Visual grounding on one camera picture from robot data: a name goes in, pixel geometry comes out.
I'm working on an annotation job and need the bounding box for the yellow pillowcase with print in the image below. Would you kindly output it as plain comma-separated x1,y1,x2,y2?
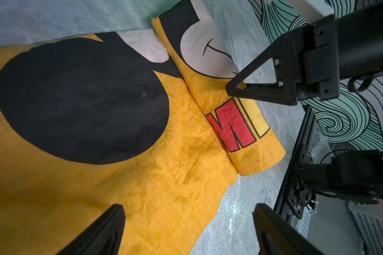
0,1,286,255

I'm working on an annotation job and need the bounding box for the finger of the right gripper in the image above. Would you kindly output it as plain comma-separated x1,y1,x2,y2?
226,33,299,106

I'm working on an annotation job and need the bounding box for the white perforated cable duct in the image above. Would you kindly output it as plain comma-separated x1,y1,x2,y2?
348,200,383,255

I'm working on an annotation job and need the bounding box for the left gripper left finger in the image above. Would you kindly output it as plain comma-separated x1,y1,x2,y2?
58,204,126,255

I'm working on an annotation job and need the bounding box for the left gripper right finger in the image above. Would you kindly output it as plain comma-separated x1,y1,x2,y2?
253,204,322,255

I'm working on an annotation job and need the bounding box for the black base frame rail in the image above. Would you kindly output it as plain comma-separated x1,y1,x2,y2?
273,105,317,223

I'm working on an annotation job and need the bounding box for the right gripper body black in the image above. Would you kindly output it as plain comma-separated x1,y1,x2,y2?
290,1,383,101

